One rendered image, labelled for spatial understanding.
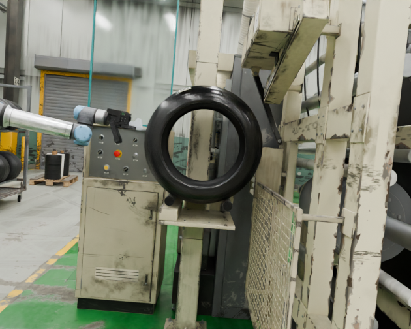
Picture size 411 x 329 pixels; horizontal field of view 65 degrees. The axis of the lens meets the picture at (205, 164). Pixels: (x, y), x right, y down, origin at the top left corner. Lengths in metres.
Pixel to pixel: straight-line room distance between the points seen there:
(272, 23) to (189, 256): 1.33
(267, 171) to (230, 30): 9.65
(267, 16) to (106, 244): 1.69
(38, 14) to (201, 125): 10.58
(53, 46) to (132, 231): 9.91
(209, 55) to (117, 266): 1.48
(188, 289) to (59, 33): 10.47
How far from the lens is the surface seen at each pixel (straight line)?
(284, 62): 1.51
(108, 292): 2.42
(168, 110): 1.53
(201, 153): 1.89
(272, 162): 1.86
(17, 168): 5.87
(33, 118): 1.59
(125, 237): 2.27
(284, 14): 1.40
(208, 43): 1.98
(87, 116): 1.70
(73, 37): 11.62
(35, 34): 12.03
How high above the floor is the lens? 1.18
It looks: 3 degrees down
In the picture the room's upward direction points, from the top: 5 degrees clockwise
